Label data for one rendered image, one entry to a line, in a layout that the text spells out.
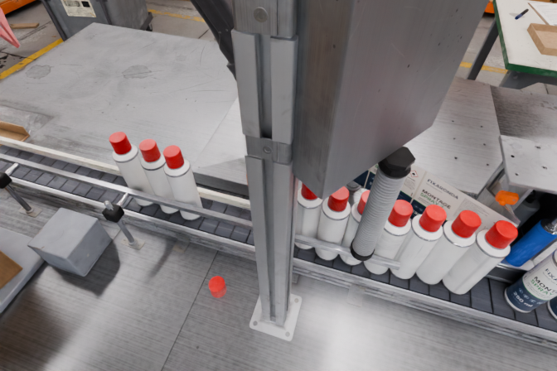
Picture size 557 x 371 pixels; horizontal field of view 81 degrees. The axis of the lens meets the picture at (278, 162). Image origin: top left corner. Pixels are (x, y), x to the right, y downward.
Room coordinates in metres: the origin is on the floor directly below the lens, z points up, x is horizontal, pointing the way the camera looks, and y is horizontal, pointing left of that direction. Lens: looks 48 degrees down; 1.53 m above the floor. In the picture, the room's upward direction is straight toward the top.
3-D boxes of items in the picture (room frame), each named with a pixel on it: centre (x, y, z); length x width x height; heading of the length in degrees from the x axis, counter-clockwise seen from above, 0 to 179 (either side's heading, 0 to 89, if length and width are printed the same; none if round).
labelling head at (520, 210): (0.34, -0.43, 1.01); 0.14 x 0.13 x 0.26; 73
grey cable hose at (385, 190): (0.23, -0.12, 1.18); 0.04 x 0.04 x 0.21
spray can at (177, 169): (0.44, 0.20, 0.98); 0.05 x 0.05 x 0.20
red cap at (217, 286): (0.27, 0.13, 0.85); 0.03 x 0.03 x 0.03
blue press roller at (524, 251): (0.29, -0.45, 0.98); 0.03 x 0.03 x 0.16
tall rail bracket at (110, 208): (0.40, 0.34, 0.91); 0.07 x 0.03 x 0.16; 163
